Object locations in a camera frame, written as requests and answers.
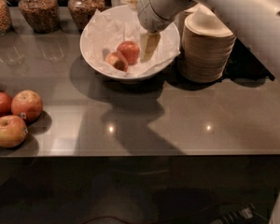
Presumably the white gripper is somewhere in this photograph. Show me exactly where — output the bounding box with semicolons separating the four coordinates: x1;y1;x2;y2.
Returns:
120;0;173;63

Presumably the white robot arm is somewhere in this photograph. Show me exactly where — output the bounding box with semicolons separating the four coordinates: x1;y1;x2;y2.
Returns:
120;0;280;83

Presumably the white ceramic bowl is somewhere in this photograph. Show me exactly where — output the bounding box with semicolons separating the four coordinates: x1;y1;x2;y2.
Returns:
79;4;181;83

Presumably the white paper bowl liner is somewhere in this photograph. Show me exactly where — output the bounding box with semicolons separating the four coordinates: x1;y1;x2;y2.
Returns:
82;3;181;78

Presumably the yellowish red apple in bowl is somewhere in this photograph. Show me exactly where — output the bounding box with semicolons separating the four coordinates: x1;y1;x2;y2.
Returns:
105;52;129;72

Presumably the red apple with sticker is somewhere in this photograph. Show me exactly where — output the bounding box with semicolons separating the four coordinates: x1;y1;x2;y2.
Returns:
11;90;43;123

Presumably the dark red apple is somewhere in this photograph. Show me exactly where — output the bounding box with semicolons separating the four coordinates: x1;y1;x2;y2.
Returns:
0;91;12;117

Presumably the yellow red front apple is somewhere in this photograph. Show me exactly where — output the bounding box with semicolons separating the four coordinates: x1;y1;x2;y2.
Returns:
0;115;28;148

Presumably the rear stack of paper bowls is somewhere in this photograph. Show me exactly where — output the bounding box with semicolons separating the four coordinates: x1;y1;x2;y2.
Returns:
177;5;199;35

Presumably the stack of paper bowls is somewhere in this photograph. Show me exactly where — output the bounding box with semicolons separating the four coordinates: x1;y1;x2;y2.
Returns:
177;5;199;35
177;5;236;83

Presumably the right glass cereal jar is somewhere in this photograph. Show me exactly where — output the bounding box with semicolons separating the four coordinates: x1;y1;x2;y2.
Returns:
67;0;105;31

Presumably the front stack of paper bowls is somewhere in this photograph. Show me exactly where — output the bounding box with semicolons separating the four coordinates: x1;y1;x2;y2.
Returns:
177;5;236;83

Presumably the middle glass cereal jar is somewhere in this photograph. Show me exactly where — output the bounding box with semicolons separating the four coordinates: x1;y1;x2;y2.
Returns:
18;0;60;34

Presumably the black cable plug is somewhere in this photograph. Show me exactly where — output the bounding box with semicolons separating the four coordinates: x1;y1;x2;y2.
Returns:
209;206;258;224

